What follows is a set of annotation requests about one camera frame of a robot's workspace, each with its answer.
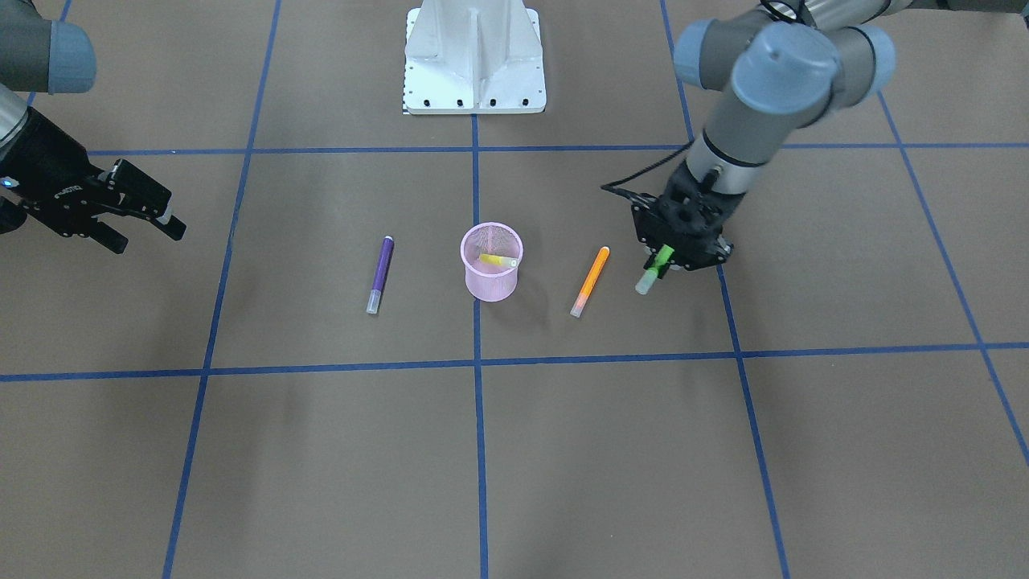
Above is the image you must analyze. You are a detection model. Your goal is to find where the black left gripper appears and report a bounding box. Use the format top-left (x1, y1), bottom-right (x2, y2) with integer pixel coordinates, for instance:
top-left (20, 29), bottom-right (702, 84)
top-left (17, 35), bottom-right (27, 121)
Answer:
top-left (631, 162), bottom-right (734, 272)

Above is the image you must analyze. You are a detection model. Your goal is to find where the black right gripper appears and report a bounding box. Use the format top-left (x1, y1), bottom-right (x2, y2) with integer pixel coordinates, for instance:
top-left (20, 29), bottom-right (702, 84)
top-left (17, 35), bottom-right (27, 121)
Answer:
top-left (2, 107), bottom-right (187, 254)

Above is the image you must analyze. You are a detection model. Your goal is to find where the green marker pen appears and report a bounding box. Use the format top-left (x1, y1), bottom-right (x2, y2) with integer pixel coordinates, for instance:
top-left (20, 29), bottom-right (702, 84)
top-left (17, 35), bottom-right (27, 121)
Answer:
top-left (633, 244), bottom-right (674, 294)

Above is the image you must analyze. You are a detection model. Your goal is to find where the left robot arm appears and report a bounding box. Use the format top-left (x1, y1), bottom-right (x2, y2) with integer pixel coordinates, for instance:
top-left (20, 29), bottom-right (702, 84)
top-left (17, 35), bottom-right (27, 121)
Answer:
top-left (605, 1), bottom-right (1027, 281)

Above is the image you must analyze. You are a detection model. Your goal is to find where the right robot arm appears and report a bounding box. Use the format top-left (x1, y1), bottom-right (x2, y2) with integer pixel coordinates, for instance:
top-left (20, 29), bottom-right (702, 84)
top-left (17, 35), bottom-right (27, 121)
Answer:
top-left (1, 1), bottom-right (187, 254)

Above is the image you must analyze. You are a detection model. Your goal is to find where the orange marker pen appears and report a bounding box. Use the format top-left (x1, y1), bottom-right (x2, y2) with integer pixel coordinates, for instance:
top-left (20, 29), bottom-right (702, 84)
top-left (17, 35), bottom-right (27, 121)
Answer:
top-left (569, 246), bottom-right (610, 318)

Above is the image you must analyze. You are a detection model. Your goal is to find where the purple marker pen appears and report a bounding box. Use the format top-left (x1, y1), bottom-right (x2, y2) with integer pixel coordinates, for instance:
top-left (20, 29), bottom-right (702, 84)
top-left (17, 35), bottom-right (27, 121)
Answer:
top-left (365, 236), bottom-right (396, 315)

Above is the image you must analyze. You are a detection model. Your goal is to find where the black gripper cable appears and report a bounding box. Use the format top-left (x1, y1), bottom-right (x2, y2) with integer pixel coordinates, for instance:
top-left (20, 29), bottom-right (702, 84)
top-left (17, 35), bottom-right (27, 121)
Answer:
top-left (601, 141), bottom-right (694, 211)

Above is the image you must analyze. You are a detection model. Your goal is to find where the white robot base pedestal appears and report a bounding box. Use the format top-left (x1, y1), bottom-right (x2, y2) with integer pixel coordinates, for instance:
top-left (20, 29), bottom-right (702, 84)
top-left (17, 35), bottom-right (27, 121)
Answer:
top-left (402, 1), bottom-right (547, 115)

